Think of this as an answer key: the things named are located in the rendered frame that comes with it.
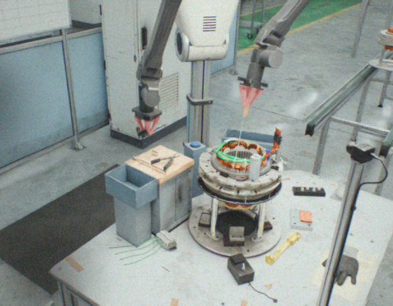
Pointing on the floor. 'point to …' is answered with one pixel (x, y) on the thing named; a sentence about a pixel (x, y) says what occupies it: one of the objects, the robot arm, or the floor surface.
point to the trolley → (253, 21)
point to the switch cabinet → (118, 8)
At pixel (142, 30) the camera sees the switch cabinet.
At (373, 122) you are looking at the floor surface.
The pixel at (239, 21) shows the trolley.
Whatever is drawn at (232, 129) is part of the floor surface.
